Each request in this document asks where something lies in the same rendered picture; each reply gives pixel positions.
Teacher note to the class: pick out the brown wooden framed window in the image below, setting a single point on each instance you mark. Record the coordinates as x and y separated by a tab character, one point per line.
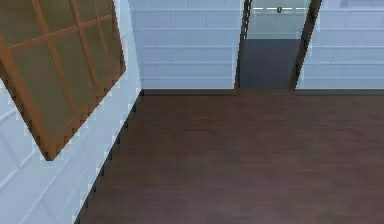
50	66

